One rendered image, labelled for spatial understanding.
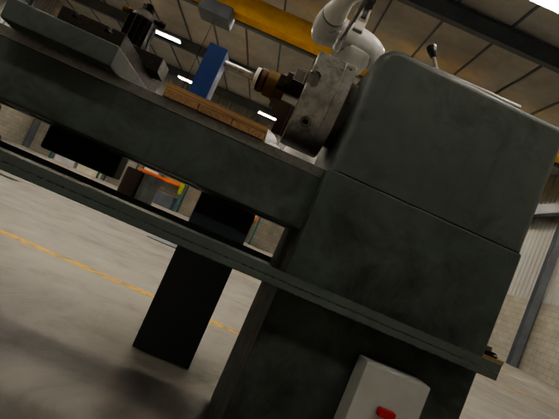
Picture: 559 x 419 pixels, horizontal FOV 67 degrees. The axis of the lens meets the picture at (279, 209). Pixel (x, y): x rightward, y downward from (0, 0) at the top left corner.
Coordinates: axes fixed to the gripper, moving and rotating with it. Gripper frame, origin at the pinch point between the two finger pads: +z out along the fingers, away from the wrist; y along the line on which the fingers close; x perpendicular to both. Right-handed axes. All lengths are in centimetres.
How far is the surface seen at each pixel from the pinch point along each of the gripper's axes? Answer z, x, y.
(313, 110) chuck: 28.5, -2.3, -4.5
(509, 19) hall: -635, 380, -792
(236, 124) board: 42.1, -20.4, -0.9
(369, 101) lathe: 22.2, 10.6, 3.4
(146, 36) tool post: 22, -61, -25
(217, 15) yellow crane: -441, -285, -1003
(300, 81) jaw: 21.8, -9.0, -5.0
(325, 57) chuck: 11.4, -5.0, -6.7
